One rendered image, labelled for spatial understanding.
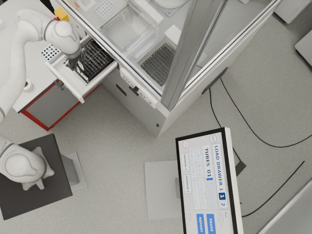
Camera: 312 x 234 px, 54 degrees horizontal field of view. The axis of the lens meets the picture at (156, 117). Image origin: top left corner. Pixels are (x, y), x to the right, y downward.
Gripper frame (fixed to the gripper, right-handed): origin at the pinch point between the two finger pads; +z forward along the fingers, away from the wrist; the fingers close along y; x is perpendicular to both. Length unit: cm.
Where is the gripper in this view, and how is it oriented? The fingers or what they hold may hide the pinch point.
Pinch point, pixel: (79, 67)
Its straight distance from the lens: 173.0
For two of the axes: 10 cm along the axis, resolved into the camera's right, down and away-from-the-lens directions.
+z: -0.8, 2.3, 9.7
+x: 7.1, 6.9, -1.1
